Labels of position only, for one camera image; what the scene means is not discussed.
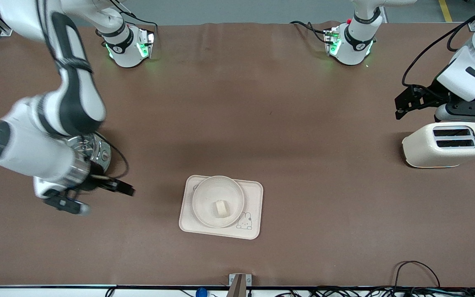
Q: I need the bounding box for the round cream plate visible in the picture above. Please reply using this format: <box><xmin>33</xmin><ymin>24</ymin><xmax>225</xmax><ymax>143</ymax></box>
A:
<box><xmin>192</xmin><ymin>175</ymin><xmax>245</xmax><ymax>229</ymax></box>

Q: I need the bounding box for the steel pot with glass lid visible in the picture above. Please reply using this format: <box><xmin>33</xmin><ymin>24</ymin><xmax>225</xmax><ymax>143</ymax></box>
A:
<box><xmin>66</xmin><ymin>132</ymin><xmax>112</xmax><ymax>174</ymax></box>

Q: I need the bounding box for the glass pot lid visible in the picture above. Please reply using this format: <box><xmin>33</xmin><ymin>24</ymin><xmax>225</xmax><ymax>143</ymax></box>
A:
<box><xmin>66</xmin><ymin>134</ymin><xmax>98</xmax><ymax>162</ymax></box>

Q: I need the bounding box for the cream two-slot toaster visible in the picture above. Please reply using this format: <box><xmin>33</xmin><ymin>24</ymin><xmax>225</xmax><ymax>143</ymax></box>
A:
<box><xmin>402</xmin><ymin>122</ymin><xmax>475</xmax><ymax>168</ymax></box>

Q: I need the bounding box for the cream rabbit print tray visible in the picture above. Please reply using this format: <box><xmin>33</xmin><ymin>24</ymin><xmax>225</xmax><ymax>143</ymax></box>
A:
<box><xmin>179</xmin><ymin>175</ymin><xmax>264</xmax><ymax>240</ymax></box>

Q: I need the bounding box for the brown table mat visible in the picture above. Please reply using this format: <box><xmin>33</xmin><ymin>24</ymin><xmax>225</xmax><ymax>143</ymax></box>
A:
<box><xmin>0</xmin><ymin>21</ymin><xmax>475</xmax><ymax>288</ymax></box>

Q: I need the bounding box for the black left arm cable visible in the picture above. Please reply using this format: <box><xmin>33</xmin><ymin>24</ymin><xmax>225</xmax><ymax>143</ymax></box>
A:
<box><xmin>402</xmin><ymin>14</ymin><xmax>475</xmax><ymax>88</ymax></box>

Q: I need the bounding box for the black left base cable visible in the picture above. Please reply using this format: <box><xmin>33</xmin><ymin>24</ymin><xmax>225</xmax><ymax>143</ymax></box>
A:
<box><xmin>290</xmin><ymin>20</ymin><xmax>329</xmax><ymax>44</ymax></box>

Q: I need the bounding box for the black base cable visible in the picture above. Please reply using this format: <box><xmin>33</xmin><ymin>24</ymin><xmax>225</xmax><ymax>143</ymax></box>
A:
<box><xmin>120</xmin><ymin>12</ymin><xmax>158</xmax><ymax>33</ymax></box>
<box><xmin>290</xmin><ymin>20</ymin><xmax>329</xmax><ymax>44</ymax></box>

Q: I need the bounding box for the tan angled post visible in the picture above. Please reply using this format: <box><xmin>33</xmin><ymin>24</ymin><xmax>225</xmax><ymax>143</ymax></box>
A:
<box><xmin>226</xmin><ymin>275</ymin><xmax>247</xmax><ymax>297</ymax></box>

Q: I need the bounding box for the grey metal bracket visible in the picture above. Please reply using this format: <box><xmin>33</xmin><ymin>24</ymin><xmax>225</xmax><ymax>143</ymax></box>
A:
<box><xmin>229</xmin><ymin>273</ymin><xmax>252</xmax><ymax>286</ymax></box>

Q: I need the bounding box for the black looped cable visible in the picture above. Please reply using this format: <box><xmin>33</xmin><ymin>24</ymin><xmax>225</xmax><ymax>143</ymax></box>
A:
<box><xmin>393</xmin><ymin>261</ymin><xmax>441</xmax><ymax>289</ymax></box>

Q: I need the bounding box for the black right base cable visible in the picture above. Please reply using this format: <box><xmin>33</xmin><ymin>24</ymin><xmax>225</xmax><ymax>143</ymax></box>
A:
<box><xmin>120</xmin><ymin>12</ymin><xmax>158</xmax><ymax>33</ymax></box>

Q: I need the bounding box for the black cable bundle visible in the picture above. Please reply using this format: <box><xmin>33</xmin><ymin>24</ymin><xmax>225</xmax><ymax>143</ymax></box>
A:
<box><xmin>275</xmin><ymin>286</ymin><xmax>475</xmax><ymax>297</ymax></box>

